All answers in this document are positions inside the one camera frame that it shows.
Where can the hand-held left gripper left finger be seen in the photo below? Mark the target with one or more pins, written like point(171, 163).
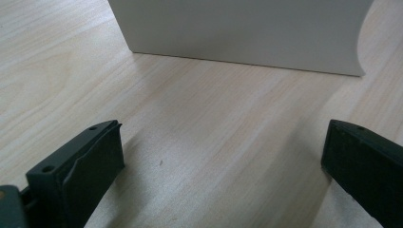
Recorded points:
point(79, 177)

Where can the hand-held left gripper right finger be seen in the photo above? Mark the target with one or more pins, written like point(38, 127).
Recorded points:
point(364, 164)

